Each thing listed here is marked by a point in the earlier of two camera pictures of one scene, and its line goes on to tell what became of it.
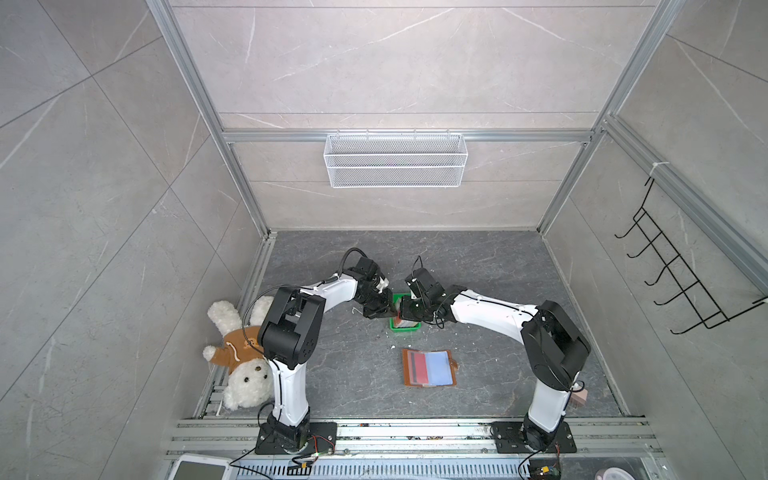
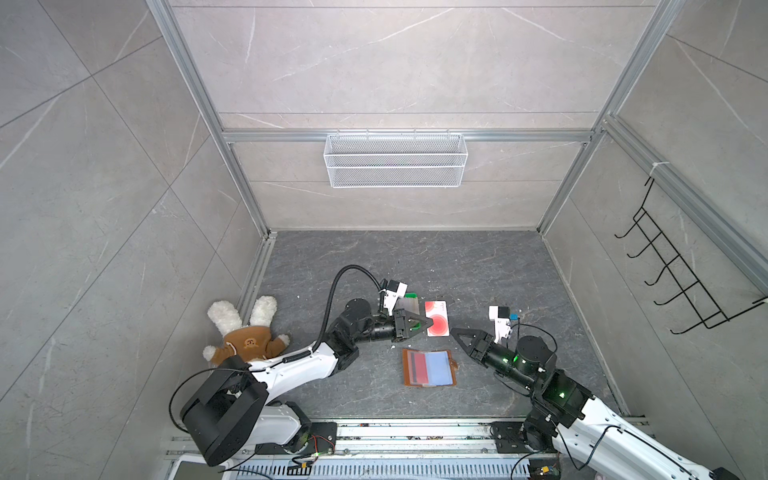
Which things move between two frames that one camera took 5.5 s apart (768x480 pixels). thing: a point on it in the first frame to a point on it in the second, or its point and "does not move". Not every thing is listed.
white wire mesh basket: x=396 y=160 does not move
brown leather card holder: x=431 y=368 does not move
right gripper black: x=405 y=313 to x=482 y=346
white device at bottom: x=201 y=467 does not move
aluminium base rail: x=427 y=449 does not move
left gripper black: x=388 y=309 to x=401 y=322
